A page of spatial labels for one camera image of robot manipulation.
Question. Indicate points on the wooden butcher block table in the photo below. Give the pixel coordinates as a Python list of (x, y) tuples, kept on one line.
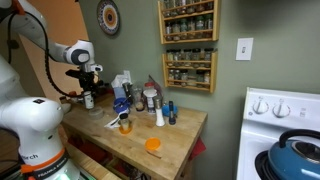
[(165, 163)]

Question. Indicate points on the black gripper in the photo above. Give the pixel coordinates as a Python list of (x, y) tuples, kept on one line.
[(86, 79)]

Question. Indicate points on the glass jar with granules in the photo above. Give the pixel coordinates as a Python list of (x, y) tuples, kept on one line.
[(138, 99)]

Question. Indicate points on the blue pot lid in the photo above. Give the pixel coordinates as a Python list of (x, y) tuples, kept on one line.
[(295, 159)]

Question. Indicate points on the red cloth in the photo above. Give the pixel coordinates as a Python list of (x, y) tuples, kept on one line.
[(198, 148)]

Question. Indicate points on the white stove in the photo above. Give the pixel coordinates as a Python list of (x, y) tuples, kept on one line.
[(267, 115)]

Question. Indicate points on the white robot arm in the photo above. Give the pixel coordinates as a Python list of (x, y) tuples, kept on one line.
[(35, 120)]

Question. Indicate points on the wooden spice rack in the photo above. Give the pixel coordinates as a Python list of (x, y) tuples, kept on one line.
[(194, 69), (186, 21)]

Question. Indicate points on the decorative wall plate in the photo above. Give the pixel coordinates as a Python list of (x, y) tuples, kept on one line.
[(108, 17)]

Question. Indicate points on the lower wooden spice rack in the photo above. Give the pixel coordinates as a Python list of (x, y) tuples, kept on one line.
[(194, 69)]

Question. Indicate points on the white blender jar red lid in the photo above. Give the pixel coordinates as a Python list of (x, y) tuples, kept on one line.
[(150, 92)]

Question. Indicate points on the white and steel grinder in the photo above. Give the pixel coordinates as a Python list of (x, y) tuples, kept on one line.
[(158, 107)]

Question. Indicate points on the upper wooden spice rack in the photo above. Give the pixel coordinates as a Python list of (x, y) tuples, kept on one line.
[(186, 21)]

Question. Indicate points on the black-capped spice jar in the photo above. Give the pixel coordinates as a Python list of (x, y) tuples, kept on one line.
[(124, 122)]

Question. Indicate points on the white light switch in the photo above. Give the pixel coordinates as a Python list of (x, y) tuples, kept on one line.
[(244, 49)]

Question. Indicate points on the orange round lid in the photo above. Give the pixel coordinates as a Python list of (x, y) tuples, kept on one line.
[(152, 143)]

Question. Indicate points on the white container with label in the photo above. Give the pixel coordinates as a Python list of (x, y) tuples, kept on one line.
[(88, 99)]

